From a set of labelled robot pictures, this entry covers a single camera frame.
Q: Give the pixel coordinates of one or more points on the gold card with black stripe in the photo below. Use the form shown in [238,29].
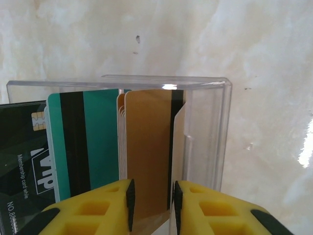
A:
[146,147]

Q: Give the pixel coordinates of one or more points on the clear acrylic card box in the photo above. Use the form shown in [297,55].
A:
[207,122]

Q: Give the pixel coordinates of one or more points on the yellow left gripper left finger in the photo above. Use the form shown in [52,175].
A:
[97,218]

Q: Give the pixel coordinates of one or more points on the black VIP membership card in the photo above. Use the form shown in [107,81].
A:
[14,147]

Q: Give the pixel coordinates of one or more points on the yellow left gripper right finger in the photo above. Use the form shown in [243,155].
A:
[215,218]

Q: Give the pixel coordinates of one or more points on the teal card with black stripe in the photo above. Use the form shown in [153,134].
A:
[102,134]

